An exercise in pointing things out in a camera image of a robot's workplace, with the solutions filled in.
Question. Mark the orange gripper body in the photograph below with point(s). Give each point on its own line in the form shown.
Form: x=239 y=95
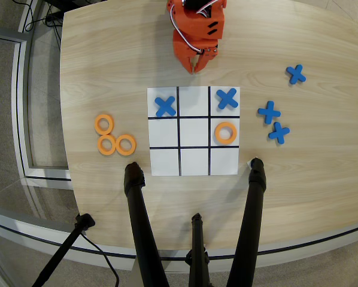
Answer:
x=183 y=51

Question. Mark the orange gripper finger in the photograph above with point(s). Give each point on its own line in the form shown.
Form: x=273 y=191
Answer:
x=186 y=61
x=206 y=58

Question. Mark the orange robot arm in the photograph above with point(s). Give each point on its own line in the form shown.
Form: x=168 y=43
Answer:
x=197 y=21

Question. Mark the blue foam cross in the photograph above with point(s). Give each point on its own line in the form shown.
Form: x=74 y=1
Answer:
x=269 y=112
x=166 y=106
x=279 y=132
x=227 y=99
x=296 y=74

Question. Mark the white tic-tac-toe grid sheet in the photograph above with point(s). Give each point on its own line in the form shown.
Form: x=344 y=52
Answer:
x=194 y=131

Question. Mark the white sticker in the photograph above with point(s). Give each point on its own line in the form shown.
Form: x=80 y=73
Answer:
x=249 y=164

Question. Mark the thin black tripod leg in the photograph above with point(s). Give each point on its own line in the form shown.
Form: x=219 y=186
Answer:
x=197 y=245

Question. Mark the slim black stand leg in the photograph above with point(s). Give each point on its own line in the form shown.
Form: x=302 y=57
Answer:
x=62 y=254

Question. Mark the grey metal window frame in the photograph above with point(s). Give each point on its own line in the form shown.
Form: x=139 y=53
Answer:
x=20 y=104

